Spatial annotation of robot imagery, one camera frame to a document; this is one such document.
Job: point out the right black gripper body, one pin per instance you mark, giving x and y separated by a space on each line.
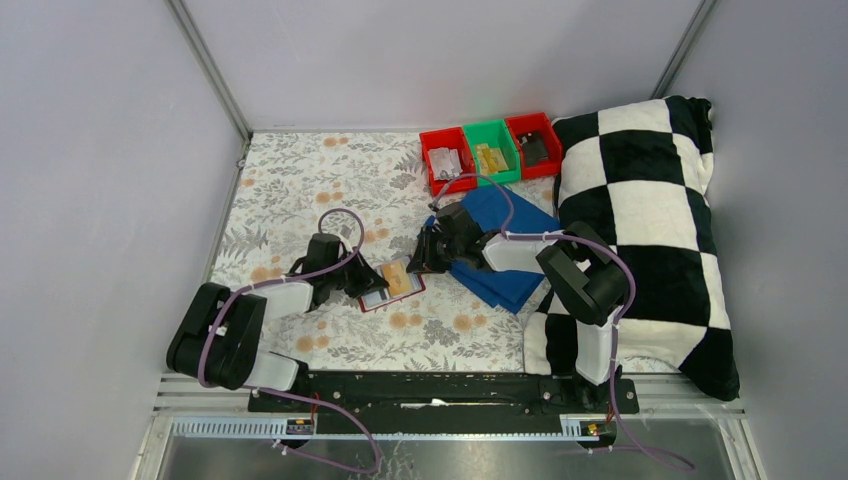
440 234

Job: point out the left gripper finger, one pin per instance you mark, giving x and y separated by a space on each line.
358 291
363 276

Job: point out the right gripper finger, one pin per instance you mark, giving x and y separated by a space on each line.
441 255
421 259

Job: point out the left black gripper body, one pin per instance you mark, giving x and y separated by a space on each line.
342 275

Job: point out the red leather card holder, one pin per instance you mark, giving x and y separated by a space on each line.
420 287

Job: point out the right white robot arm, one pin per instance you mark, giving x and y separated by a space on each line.
589 280

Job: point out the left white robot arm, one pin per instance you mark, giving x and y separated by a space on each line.
217 342

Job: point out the silver cards in bin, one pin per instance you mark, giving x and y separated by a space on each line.
445 163

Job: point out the gold cards in bin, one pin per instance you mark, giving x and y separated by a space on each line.
490 160

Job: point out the black cards in bin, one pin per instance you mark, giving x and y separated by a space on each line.
533 148

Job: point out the floral patterned table mat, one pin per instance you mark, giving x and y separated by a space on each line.
372 188

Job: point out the blue folded cloth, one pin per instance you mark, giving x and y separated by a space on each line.
490 208

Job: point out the left red plastic bin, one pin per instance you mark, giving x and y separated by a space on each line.
453 138

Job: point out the red plastic bin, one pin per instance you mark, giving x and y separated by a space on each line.
538 121
453 138

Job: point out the green plastic bin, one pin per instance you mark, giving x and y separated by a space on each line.
496 134

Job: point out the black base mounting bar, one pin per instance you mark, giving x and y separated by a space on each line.
429 403

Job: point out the right red plastic bin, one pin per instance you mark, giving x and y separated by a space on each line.
538 121

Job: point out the black white checkered pillow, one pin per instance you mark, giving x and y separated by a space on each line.
638 175

